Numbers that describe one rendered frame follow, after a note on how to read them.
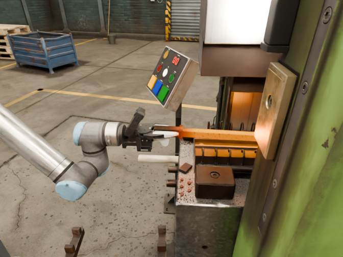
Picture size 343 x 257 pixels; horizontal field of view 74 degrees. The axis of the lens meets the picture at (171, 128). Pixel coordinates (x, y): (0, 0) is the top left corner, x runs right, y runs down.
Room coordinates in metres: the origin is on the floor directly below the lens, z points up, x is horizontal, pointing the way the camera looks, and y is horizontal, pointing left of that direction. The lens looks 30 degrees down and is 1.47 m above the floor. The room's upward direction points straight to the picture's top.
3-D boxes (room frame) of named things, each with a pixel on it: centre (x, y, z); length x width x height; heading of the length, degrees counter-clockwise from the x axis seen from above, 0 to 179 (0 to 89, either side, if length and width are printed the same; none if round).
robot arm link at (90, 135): (0.73, 0.29, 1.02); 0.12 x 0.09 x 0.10; 87
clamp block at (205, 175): (0.55, -0.14, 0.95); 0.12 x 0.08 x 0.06; 86
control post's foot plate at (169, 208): (1.29, -0.04, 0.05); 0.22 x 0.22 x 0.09; 86
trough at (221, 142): (0.69, -0.30, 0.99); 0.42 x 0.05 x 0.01; 86
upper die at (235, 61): (0.71, -0.30, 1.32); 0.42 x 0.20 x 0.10; 86
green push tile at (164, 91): (1.15, 0.04, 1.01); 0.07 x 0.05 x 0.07; 21
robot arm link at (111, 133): (0.72, 0.21, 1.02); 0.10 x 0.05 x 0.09; 177
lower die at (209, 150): (0.71, -0.30, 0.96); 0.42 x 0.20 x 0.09; 86
